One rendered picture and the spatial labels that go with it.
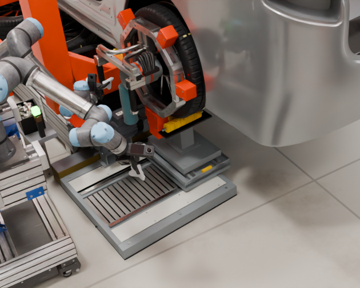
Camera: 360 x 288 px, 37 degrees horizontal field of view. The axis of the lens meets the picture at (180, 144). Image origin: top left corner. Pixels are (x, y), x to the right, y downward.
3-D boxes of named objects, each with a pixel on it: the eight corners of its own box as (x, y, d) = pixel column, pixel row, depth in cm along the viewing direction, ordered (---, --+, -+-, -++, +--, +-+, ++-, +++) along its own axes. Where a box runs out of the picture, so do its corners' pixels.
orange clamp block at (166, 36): (174, 44, 283) (179, 35, 275) (162, 50, 279) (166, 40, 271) (167, 34, 284) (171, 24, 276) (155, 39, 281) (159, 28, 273)
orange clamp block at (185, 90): (187, 90, 291) (197, 96, 285) (175, 95, 288) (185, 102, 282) (186, 78, 287) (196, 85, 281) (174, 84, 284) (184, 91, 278)
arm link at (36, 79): (8, 61, 227) (108, 124, 229) (-7, 74, 218) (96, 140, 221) (15, 41, 219) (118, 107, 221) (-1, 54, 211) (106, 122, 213)
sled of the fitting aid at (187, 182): (230, 168, 350) (230, 156, 344) (185, 193, 335) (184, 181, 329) (184, 134, 384) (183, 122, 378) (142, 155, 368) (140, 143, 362)
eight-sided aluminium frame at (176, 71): (188, 127, 305) (181, 38, 272) (178, 131, 302) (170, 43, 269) (136, 88, 341) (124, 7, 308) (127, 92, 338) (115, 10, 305)
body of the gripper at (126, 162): (124, 150, 229) (109, 138, 219) (142, 147, 225) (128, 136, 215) (122, 167, 226) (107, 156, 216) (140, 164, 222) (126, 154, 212)
